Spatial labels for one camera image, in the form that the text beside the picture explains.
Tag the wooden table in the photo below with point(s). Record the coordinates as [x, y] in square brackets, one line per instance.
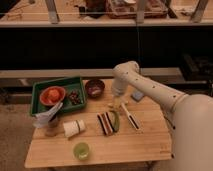
[152, 142]

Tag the striped cloth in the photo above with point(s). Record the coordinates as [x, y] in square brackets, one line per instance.
[106, 124]

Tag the green plastic tray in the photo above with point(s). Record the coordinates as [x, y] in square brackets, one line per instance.
[72, 84]

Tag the blue sponge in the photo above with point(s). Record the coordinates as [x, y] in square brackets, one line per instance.
[137, 95]

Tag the white paper cup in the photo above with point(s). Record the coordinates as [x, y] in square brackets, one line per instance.
[73, 128]

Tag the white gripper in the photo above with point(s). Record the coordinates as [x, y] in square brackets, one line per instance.
[118, 87]

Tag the green plastic cup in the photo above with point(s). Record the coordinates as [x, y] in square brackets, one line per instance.
[81, 151]

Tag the green cucumber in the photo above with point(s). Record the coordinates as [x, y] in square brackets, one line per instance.
[116, 123]

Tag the dark red bowl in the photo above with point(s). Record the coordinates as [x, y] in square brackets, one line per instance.
[94, 88]

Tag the orange fruit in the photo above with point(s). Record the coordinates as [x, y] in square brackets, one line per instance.
[53, 95]

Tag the yellow banana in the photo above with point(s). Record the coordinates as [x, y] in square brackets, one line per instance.
[117, 102]

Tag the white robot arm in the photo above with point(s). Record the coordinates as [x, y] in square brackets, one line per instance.
[192, 116]

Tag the orange plate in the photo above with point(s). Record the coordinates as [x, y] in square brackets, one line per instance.
[43, 96]

